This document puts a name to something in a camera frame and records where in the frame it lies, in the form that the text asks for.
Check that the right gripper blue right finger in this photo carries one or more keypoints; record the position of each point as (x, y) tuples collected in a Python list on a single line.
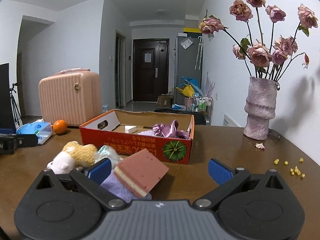
[(219, 172)]

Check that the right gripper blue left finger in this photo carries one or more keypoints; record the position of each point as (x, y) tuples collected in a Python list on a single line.
[(99, 171)]

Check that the purple drawstring cloth bag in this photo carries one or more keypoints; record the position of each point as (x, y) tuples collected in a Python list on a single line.
[(114, 186)]

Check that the iridescent plastic bag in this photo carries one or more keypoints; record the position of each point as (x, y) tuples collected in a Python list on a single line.
[(110, 153)]

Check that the white and yellow plush toy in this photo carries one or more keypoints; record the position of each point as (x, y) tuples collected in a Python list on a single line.
[(73, 155)]

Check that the black monitor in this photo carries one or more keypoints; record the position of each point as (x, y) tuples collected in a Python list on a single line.
[(6, 115)]

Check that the blue tissue pack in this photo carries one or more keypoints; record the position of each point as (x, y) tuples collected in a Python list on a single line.
[(43, 130)]

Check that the fallen rose petal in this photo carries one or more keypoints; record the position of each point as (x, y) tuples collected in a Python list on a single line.
[(260, 146)]

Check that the white sponge block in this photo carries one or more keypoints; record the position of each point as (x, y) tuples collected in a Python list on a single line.
[(130, 129)]

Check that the orange fruit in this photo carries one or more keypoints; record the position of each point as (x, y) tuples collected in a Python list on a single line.
[(60, 127)]

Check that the red cardboard box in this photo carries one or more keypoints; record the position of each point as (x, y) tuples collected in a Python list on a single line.
[(108, 129)]

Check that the pink satin cloth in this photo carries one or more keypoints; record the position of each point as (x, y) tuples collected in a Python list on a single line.
[(169, 131)]

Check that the metal trolley with bottles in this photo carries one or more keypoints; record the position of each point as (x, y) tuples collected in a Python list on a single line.
[(203, 104)]

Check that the purple textured vase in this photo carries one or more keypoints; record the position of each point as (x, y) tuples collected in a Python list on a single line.
[(260, 107)]

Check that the pink ribbed suitcase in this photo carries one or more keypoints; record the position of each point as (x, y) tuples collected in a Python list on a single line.
[(72, 95)]

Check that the brown cardboard box on floor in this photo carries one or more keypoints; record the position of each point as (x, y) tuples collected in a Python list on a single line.
[(164, 100)]

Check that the grey refrigerator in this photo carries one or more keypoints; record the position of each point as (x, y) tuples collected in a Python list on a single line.
[(186, 63)]

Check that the dark brown entrance door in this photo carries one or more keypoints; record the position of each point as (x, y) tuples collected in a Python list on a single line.
[(150, 73)]

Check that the yellow box on fridge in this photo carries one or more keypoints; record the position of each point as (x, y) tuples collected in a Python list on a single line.
[(191, 30)]

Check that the black camera tripod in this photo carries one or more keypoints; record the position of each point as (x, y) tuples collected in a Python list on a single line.
[(15, 110)]

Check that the white board against wall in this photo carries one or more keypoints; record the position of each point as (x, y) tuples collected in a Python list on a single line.
[(229, 122)]

